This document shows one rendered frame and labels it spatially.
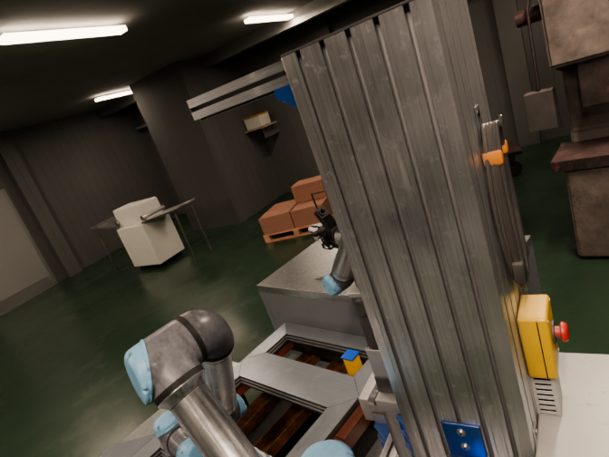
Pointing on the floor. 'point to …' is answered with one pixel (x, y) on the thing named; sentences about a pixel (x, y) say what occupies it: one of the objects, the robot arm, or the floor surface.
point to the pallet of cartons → (295, 210)
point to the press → (576, 108)
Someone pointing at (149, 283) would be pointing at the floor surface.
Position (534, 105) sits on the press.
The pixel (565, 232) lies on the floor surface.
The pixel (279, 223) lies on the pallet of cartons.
